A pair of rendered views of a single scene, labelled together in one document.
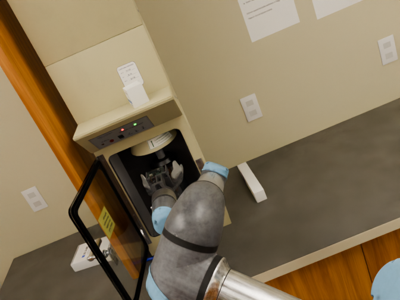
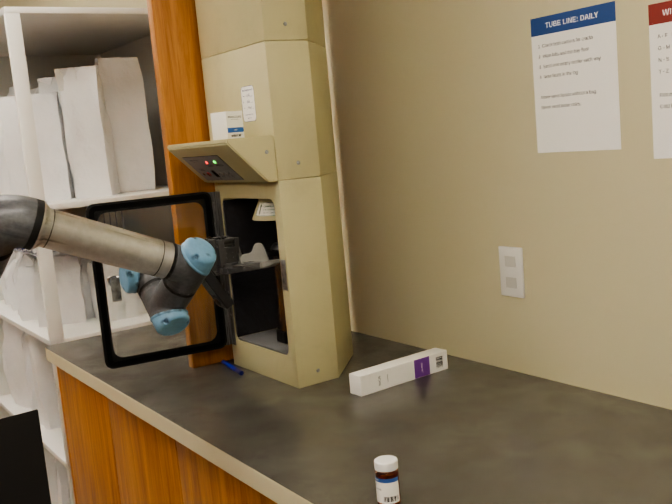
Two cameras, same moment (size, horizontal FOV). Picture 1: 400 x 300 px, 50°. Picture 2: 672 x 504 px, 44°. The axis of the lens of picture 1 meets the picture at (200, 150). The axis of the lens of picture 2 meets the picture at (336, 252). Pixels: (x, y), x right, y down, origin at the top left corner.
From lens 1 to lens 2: 1.62 m
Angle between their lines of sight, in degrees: 54
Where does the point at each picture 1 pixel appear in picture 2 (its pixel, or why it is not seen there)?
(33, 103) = (160, 91)
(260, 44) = (549, 163)
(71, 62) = (215, 62)
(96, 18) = (236, 17)
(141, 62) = (258, 90)
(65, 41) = (215, 35)
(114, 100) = not seen: hidden behind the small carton
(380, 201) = (346, 474)
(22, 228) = not seen: hidden behind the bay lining
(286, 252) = (224, 433)
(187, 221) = not seen: outside the picture
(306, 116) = (594, 350)
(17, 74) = (157, 54)
